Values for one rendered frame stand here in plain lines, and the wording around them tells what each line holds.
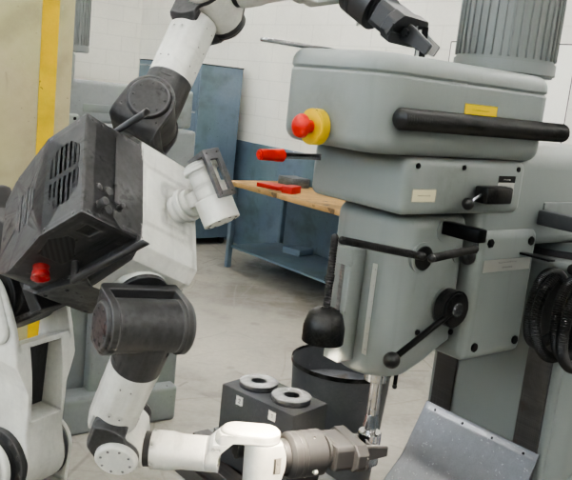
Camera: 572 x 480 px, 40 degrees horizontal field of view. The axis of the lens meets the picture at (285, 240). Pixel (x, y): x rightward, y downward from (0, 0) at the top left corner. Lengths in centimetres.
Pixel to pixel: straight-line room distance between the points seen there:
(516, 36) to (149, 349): 88
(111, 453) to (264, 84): 756
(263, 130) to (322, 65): 746
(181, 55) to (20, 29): 138
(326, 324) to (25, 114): 181
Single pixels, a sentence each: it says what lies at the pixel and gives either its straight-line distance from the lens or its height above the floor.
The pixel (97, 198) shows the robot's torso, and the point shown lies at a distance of 128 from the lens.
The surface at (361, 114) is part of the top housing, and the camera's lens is 125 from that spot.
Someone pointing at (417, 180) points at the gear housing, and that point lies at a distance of 132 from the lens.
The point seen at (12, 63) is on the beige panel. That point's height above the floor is 181.
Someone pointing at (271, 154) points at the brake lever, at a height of 170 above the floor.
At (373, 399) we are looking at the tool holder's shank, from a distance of 156.
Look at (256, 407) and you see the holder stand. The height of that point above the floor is 112.
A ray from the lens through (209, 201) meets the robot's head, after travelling 133.
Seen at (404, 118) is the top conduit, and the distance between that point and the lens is 122.
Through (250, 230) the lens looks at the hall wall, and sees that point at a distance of 891.
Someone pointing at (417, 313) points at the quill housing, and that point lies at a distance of 143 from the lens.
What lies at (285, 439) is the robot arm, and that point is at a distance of 151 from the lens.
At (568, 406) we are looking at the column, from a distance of 179.
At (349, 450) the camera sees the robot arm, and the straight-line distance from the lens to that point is 154.
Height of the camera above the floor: 181
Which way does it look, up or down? 11 degrees down
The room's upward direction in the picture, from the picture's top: 6 degrees clockwise
